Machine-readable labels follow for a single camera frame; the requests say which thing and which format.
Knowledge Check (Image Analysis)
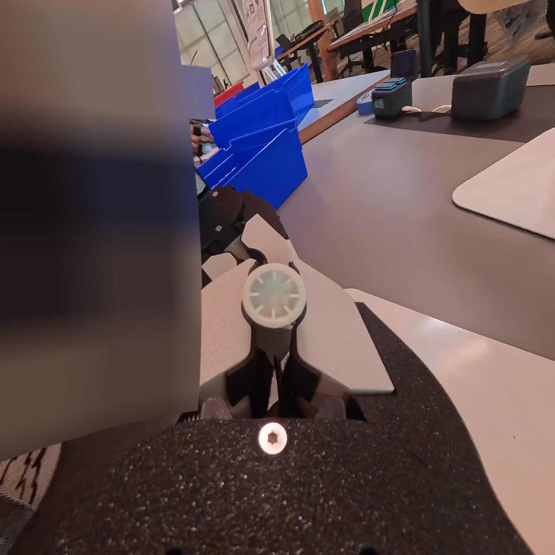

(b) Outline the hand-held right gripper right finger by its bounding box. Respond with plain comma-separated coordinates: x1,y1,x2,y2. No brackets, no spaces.
277,258,396,418

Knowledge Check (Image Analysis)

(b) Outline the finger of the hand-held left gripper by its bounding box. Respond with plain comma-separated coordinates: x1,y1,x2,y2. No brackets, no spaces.
240,214,298,265
202,251,257,283

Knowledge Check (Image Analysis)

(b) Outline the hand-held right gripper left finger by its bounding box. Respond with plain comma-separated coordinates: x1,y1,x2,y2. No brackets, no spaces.
200,258,274,418

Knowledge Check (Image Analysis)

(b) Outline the green dry erase marker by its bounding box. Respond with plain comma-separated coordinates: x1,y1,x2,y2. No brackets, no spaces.
242,263,308,330

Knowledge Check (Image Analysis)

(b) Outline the blue plastic storage bin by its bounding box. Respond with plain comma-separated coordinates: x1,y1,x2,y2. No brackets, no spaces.
214,82,262,120
197,128,309,212
208,63,315,148

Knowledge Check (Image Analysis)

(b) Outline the white whiteboard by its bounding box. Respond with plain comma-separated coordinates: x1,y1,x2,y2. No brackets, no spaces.
345,287,555,555

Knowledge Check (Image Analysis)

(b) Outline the red plastic bin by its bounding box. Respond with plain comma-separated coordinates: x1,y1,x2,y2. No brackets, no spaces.
214,82,245,107

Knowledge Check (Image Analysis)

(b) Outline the dark battery charger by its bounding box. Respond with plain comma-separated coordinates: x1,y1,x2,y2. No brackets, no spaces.
371,77,413,119

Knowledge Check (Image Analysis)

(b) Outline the dark blue upright device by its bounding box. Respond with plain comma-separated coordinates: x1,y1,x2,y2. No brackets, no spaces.
390,49,418,81

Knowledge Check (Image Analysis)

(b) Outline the white metal desk stand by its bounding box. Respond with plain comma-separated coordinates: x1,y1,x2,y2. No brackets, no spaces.
452,127,555,240

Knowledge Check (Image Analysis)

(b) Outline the person's striped shirt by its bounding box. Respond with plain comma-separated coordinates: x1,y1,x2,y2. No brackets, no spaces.
0,443,62,519

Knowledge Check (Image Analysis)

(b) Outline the green plastic bin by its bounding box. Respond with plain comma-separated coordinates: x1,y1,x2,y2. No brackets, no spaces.
361,0,398,22

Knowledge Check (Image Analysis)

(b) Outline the grey box device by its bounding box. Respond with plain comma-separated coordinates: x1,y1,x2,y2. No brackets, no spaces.
451,55,532,122

